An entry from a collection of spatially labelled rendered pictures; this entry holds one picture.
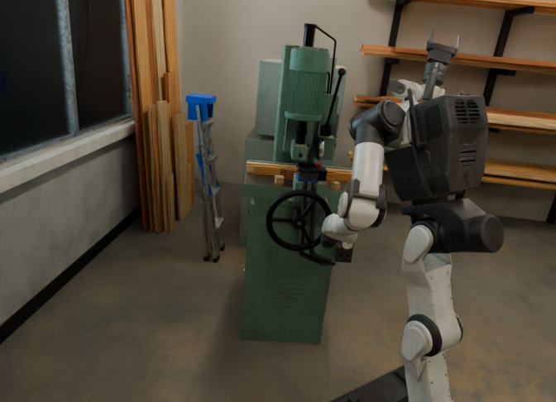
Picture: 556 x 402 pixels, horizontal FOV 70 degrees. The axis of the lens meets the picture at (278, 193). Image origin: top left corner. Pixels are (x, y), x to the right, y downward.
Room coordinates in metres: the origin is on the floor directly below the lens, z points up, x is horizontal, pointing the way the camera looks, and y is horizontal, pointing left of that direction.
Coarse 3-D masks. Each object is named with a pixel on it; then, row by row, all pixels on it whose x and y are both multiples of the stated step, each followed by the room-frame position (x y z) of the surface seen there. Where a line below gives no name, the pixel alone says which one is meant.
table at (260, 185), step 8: (248, 176) 1.83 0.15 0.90; (256, 176) 1.84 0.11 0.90; (264, 176) 1.85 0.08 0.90; (272, 176) 1.86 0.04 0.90; (248, 184) 1.72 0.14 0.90; (256, 184) 1.72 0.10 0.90; (264, 184) 1.73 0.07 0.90; (272, 184) 1.74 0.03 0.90; (288, 184) 1.76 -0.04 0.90; (328, 184) 1.82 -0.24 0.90; (344, 184) 1.85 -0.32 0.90; (248, 192) 1.72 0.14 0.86; (256, 192) 1.72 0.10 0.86; (264, 192) 1.73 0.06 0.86; (272, 192) 1.73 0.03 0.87; (280, 192) 1.73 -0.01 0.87; (328, 192) 1.74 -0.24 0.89; (336, 192) 1.75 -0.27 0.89; (288, 200) 1.68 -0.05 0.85; (328, 200) 1.74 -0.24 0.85; (336, 200) 1.75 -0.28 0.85; (320, 208) 1.65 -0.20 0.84
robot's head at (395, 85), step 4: (392, 80) 1.41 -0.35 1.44; (396, 80) 1.41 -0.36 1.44; (400, 80) 1.41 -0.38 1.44; (404, 80) 1.40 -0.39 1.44; (388, 84) 1.42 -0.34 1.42; (392, 84) 1.41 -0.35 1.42; (396, 84) 1.40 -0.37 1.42; (400, 84) 1.39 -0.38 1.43; (404, 84) 1.38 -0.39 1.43; (408, 84) 1.39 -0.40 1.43; (388, 88) 1.41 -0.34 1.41; (392, 88) 1.40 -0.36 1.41; (396, 88) 1.39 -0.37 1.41; (400, 88) 1.40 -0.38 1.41; (404, 88) 1.38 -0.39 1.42; (408, 88) 1.38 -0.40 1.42; (396, 92) 1.39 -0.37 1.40; (400, 92) 1.38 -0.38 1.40; (404, 92) 1.38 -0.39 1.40; (396, 96) 1.40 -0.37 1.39; (400, 96) 1.39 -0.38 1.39; (404, 96) 1.39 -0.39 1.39
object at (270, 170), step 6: (258, 168) 1.88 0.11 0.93; (264, 168) 1.88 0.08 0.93; (270, 168) 1.88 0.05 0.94; (276, 168) 1.88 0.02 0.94; (258, 174) 1.88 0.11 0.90; (264, 174) 1.88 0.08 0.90; (270, 174) 1.88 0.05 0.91; (276, 174) 1.88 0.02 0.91; (336, 174) 1.90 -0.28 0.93; (342, 174) 1.90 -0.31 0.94; (348, 174) 1.91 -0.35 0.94; (342, 180) 1.90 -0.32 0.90; (348, 180) 1.91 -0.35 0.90
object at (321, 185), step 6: (294, 174) 1.76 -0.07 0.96; (294, 180) 1.72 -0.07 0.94; (294, 186) 1.69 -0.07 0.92; (300, 186) 1.64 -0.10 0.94; (318, 186) 1.65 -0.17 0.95; (324, 186) 1.65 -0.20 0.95; (318, 192) 1.65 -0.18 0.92; (324, 192) 1.65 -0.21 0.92; (294, 198) 1.64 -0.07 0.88; (300, 198) 1.64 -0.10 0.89; (324, 198) 1.65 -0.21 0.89
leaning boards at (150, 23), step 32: (128, 0) 2.87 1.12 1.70; (160, 0) 3.45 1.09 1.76; (128, 32) 2.83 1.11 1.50; (160, 32) 3.33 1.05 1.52; (160, 64) 3.28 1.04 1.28; (160, 96) 3.23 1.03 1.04; (160, 128) 2.88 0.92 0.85; (192, 128) 3.57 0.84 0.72; (160, 160) 2.88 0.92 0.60; (192, 160) 3.55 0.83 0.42; (160, 192) 2.87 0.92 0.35; (192, 192) 3.53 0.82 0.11; (160, 224) 2.83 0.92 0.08
